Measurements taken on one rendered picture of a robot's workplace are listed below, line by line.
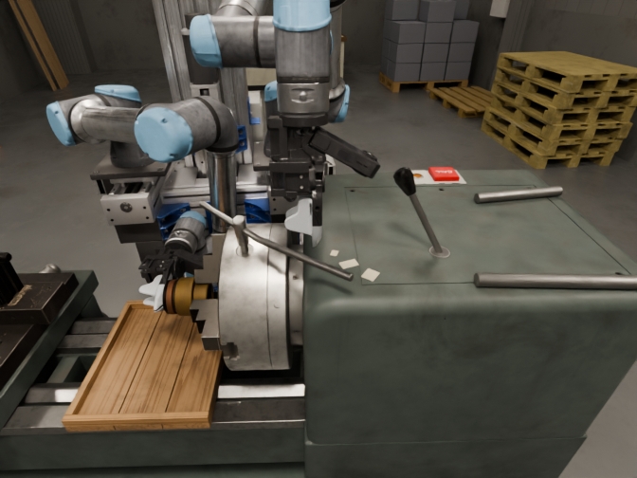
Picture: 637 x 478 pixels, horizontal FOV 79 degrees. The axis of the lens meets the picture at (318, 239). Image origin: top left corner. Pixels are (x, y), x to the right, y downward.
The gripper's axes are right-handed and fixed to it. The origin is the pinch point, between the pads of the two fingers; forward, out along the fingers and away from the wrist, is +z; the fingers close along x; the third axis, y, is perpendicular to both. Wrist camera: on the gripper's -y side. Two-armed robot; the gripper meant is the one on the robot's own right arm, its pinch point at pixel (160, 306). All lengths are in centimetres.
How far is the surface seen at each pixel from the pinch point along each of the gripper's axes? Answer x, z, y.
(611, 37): 2, -414, -360
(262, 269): 13.3, 4.5, -23.1
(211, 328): 1.7, 8.0, -12.8
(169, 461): -37.8, 13.4, 2.3
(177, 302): 1.6, 0.5, -4.0
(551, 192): 19, -15, -85
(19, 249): -108, -172, 185
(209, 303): 1.7, 0.9, -10.7
